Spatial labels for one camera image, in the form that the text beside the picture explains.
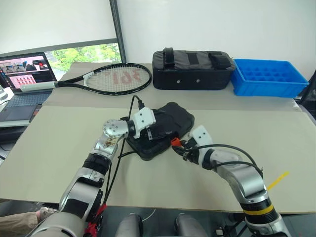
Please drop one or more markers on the black metal frame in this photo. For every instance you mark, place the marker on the black metal frame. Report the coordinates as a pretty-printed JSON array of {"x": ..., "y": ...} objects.
[{"x": 308, "y": 98}]

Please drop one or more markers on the yellow tape strip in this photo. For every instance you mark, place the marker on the yellow tape strip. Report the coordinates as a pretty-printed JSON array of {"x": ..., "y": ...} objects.
[{"x": 279, "y": 179}]

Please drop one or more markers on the grey window frame post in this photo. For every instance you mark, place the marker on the grey window frame post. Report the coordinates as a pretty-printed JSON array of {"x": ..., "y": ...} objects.
[{"x": 118, "y": 29}]

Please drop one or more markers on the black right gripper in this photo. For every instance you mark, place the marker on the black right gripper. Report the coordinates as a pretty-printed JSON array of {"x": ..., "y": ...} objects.
[{"x": 192, "y": 153}]

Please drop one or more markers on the beige clothed person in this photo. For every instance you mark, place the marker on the beige clothed person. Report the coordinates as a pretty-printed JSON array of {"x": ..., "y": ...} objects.
[{"x": 19, "y": 217}]

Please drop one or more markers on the black plastic tool case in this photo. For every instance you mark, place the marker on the black plastic tool case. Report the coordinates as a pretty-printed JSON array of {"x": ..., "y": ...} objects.
[{"x": 177, "y": 118}]

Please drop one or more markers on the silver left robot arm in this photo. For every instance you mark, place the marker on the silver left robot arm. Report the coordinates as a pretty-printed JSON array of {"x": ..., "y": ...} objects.
[{"x": 113, "y": 128}]

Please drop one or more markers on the dark grey rounded shape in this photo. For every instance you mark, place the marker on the dark grey rounded shape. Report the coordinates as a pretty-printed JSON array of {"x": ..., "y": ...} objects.
[
  {"x": 190, "y": 225},
  {"x": 130, "y": 225}
]

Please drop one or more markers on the black white tennis racket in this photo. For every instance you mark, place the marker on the black white tennis racket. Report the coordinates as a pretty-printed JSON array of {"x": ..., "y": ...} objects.
[{"x": 123, "y": 77}]

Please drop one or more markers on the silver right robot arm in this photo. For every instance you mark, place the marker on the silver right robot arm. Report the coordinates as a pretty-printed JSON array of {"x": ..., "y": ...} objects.
[{"x": 242, "y": 177}]

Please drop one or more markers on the blue plastic crate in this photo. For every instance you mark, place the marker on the blue plastic crate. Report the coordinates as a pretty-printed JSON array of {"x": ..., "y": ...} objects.
[{"x": 269, "y": 86}]

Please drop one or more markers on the open grey laptop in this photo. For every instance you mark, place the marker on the open grey laptop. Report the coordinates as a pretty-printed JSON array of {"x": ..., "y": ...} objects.
[{"x": 22, "y": 74}]

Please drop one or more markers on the white side desk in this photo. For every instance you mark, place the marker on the white side desk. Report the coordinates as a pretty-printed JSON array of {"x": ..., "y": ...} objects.
[{"x": 12, "y": 124}]

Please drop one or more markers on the black grey fabric bag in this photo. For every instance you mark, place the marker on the black grey fabric bag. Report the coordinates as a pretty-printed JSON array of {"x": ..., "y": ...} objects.
[{"x": 190, "y": 74}]

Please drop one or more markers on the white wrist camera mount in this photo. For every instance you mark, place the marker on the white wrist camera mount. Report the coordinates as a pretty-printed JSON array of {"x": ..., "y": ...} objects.
[
  {"x": 144, "y": 118},
  {"x": 202, "y": 135}
]

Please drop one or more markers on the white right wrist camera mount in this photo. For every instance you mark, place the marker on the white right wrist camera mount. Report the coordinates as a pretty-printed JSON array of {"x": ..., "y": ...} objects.
[{"x": 202, "y": 135}]

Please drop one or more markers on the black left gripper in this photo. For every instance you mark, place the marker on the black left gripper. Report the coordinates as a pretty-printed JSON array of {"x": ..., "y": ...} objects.
[{"x": 160, "y": 130}]

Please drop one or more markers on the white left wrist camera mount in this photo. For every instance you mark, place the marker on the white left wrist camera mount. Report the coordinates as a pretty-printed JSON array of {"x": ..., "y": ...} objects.
[{"x": 144, "y": 118}]

